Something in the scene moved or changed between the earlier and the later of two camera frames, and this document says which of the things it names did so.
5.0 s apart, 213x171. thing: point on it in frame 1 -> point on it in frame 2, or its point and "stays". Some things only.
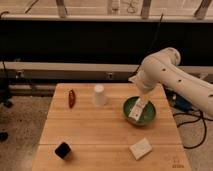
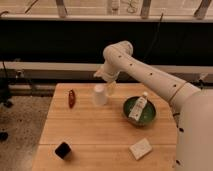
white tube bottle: [137, 110] stays
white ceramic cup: [99, 96] stays
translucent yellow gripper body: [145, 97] -> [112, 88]
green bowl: [147, 116] stays
